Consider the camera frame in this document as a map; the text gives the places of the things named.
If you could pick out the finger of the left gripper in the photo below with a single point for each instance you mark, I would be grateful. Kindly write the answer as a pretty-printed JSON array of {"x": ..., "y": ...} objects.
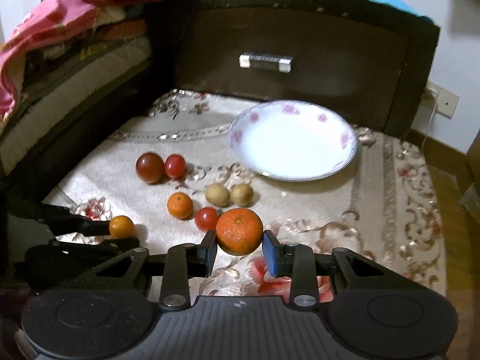
[
  {"x": 62, "y": 221},
  {"x": 59, "y": 253}
]

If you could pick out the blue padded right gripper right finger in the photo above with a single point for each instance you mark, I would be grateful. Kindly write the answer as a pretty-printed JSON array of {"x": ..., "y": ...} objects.
[{"x": 296, "y": 262}]

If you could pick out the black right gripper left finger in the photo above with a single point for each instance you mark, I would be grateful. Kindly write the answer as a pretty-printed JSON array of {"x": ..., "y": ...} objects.
[{"x": 184, "y": 262}]

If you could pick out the medium orange mandarin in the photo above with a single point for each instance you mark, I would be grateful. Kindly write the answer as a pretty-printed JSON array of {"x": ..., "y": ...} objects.
[{"x": 180, "y": 206}]

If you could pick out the small orange kumquat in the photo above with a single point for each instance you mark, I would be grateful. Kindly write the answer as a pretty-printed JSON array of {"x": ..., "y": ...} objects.
[{"x": 121, "y": 227}]

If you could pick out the large orange mandarin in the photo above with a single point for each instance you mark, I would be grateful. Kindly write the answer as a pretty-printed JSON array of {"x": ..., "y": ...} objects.
[{"x": 239, "y": 231}]

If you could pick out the tan longan fruit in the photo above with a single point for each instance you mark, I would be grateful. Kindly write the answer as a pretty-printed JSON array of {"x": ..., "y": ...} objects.
[
  {"x": 242, "y": 194},
  {"x": 217, "y": 195}
]

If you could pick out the bright red cherry tomato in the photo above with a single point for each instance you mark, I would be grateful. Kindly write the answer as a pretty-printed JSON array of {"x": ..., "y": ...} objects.
[{"x": 175, "y": 166}]

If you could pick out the dark red large tomato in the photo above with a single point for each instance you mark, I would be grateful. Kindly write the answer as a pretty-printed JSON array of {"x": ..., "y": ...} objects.
[{"x": 150, "y": 168}]

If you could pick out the floral beige table cloth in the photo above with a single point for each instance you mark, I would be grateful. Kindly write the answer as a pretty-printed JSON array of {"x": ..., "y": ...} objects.
[{"x": 382, "y": 206}]

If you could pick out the white floral ceramic plate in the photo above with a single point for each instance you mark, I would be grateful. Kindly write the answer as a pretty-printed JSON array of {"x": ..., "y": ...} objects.
[{"x": 292, "y": 141}]

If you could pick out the pink floral blanket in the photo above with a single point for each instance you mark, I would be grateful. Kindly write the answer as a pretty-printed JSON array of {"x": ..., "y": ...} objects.
[{"x": 50, "y": 22}]

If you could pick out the dark wooden nightstand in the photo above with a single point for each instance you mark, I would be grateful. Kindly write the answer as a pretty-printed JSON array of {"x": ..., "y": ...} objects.
[{"x": 364, "y": 60}]

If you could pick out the blue cloth on nightstand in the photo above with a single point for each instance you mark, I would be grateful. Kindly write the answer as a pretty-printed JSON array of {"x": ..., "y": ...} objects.
[{"x": 399, "y": 5}]

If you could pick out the silver black drawer handle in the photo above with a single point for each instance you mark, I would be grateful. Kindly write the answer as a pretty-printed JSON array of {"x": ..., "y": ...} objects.
[{"x": 273, "y": 63}]

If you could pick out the white wall socket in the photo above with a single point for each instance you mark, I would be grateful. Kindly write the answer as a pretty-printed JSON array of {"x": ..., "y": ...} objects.
[{"x": 445, "y": 101}]

